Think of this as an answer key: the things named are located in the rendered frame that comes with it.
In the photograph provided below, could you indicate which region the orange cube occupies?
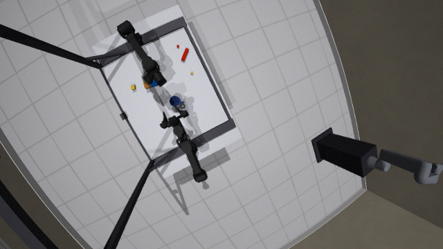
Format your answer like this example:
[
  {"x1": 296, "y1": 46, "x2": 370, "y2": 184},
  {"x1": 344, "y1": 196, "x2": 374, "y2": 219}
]
[{"x1": 143, "y1": 82, "x2": 151, "y2": 89}]

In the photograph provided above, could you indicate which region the dark blue mug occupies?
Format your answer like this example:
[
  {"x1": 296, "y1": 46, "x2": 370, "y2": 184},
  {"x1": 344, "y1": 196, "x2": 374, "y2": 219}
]
[{"x1": 170, "y1": 96, "x2": 185, "y2": 107}]

